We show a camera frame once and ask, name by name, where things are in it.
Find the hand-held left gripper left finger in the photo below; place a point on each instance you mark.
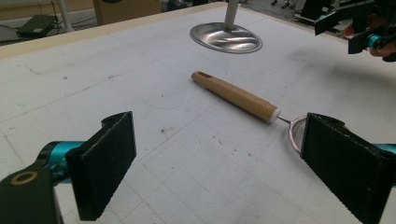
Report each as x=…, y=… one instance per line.
x=102, y=161

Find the black laptop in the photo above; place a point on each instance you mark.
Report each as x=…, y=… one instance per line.
x=35, y=26

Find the white stand pole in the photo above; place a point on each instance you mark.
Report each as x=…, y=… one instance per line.
x=66, y=17

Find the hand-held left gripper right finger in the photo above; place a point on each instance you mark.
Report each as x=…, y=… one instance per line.
x=345, y=161

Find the brown cardboard box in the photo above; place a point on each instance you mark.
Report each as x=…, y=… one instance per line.
x=124, y=11

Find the black equipment on floor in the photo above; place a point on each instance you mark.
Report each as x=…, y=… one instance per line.
x=314, y=11

